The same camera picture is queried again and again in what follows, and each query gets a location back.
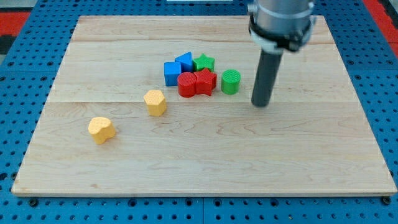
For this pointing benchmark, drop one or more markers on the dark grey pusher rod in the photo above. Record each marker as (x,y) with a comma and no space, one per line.
(266,74)

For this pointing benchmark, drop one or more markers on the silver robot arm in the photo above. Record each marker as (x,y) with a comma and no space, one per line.
(276,26)

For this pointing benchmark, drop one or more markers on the green cylinder block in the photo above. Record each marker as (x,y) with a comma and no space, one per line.
(230,81)

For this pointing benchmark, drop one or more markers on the red star block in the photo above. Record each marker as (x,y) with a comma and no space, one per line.
(206,82)

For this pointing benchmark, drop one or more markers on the green star block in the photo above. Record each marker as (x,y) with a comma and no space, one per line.
(202,62)

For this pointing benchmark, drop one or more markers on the blue triangle block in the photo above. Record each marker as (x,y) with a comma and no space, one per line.
(186,62)

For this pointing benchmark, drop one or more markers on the red cylinder block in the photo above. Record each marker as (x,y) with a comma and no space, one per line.
(187,84)

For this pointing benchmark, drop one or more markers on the wooden board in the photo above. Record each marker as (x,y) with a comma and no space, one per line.
(312,140)

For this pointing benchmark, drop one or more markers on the blue cube block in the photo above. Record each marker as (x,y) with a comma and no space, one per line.
(171,72)

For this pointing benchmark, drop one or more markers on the yellow hexagon block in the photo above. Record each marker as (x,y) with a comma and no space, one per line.
(155,102)

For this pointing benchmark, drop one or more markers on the yellow heart block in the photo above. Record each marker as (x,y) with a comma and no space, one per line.
(101,129)

